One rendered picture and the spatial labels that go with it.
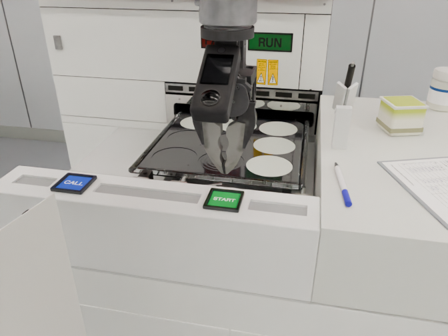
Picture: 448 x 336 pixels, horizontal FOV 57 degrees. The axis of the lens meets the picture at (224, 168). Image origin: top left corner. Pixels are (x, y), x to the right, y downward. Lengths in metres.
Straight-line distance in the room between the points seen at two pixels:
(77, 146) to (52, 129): 1.99
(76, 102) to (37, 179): 0.62
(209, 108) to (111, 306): 0.46
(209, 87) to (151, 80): 0.75
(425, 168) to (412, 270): 0.23
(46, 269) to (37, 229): 0.05
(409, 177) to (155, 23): 0.78
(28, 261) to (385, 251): 0.45
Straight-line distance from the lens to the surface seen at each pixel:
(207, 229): 0.63
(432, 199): 0.72
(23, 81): 3.41
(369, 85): 2.73
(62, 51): 1.35
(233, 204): 0.64
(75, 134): 1.44
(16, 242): 0.43
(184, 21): 1.18
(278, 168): 0.89
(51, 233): 0.46
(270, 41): 1.14
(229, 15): 0.53
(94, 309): 0.84
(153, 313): 0.79
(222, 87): 0.51
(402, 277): 0.66
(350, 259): 0.64
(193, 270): 0.69
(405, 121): 0.93
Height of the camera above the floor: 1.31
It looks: 28 degrees down
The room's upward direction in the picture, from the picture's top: straight up
